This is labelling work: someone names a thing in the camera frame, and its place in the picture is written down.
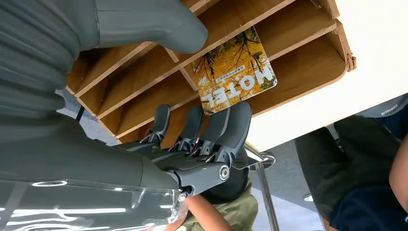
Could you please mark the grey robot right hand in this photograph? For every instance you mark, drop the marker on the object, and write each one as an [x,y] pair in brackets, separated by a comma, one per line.
[63,159]

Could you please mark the wooden card rack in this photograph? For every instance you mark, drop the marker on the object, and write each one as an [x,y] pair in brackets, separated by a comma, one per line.
[143,83]

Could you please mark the person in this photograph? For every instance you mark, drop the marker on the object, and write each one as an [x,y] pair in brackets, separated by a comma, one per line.
[334,153]
[392,110]
[242,210]

